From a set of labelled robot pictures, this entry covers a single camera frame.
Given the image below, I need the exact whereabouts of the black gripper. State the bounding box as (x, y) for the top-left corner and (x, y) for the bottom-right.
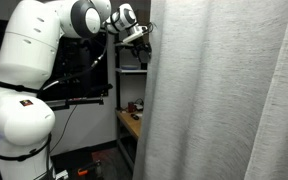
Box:
(132, 35), (152, 64)

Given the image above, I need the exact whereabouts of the grey fabric curtain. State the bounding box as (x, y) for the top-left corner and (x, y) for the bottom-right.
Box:
(132, 0), (288, 180)

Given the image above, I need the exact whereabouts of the flat blue item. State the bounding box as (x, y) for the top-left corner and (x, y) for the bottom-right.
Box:
(121, 64), (139, 71)

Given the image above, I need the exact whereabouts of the black metal shelf unit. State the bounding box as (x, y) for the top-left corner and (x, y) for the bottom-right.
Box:
(113, 33), (152, 111)

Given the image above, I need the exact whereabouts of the dark red mug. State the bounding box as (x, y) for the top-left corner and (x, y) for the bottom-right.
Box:
(127, 101), (136, 114)

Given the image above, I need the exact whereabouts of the wooden top desk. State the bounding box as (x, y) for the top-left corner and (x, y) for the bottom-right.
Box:
(114, 108), (143, 171)

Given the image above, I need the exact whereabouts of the black mounting bar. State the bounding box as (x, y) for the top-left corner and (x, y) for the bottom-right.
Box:
(45, 97), (105, 113)

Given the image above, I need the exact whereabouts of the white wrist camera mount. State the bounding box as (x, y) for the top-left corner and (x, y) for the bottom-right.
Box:
(122, 25), (149, 44)

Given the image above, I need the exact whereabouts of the black wall screen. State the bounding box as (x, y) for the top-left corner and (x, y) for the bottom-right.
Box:
(0, 18), (109, 103)

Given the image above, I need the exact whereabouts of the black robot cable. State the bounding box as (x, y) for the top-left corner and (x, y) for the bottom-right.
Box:
(37, 24), (110, 180)

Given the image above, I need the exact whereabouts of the orange handled black clamp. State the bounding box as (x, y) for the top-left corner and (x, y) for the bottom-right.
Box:
(76, 160), (102, 178)

